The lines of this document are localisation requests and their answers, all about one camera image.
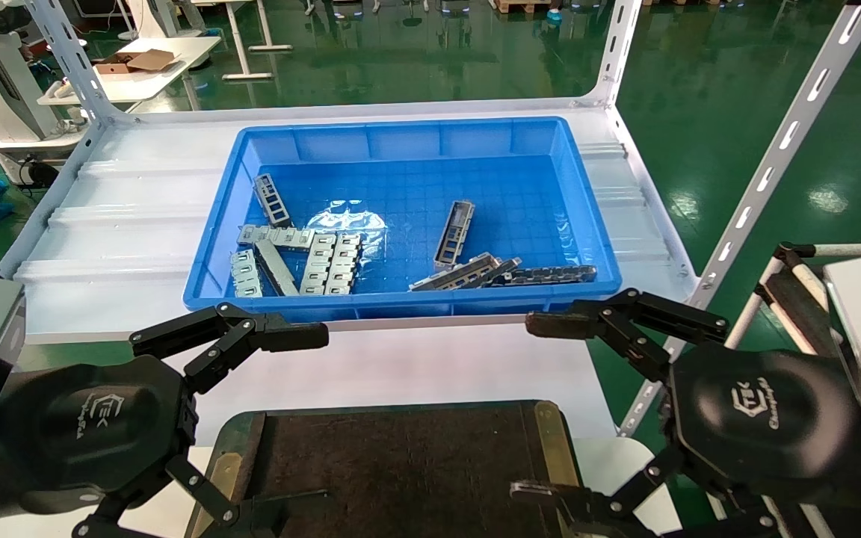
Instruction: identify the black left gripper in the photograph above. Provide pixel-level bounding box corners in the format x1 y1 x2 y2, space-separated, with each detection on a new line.
0 303 330 538

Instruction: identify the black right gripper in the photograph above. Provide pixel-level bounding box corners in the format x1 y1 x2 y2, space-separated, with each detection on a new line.
511 288 861 538

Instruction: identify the grey metal bracket part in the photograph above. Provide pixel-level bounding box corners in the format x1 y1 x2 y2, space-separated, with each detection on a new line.
434 200 476 270

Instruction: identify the short silver metal part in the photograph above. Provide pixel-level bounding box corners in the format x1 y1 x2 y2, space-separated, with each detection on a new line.
230 250 263 298

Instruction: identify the black toothed metal part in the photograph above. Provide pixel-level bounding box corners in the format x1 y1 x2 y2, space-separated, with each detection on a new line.
490 265 597 288

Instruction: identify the silver notched metal part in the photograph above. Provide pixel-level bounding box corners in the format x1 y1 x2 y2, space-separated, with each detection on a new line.
300 233 337 296
324 233 362 296

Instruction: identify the black container with brass edges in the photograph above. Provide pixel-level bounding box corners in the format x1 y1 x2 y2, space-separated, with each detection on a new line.
184 400 596 538

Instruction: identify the dark ladder-shaped metal part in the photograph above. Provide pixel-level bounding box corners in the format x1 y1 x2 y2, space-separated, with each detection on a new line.
253 173 293 229

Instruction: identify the flat grey metal strip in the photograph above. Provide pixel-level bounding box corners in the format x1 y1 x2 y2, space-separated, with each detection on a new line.
255 239 300 297

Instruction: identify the white metal shelf rack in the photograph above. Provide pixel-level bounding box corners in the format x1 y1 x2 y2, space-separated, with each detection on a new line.
0 0 861 438

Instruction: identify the clear plastic bag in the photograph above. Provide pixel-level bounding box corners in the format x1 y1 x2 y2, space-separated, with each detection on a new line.
305 200 388 259

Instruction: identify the blue plastic bin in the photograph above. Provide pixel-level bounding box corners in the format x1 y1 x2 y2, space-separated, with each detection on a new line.
182 116 623 324

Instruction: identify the white table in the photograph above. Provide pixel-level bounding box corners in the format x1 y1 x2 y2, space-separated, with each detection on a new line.
36 36 222 107

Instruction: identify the open cardboard box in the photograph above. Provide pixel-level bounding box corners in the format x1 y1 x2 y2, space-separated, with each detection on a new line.
94 49 185 75

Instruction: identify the dark metal rail part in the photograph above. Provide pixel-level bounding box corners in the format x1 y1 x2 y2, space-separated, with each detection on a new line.
468 258 522 288

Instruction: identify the white tube cart frame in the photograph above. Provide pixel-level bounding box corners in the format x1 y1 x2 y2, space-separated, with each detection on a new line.
707 241 861 538

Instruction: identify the long grey metal rail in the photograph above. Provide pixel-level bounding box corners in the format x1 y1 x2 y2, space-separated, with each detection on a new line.
410 253 502 292

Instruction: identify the white desk frame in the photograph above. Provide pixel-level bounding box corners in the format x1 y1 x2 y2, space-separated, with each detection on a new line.
120 0 293 81

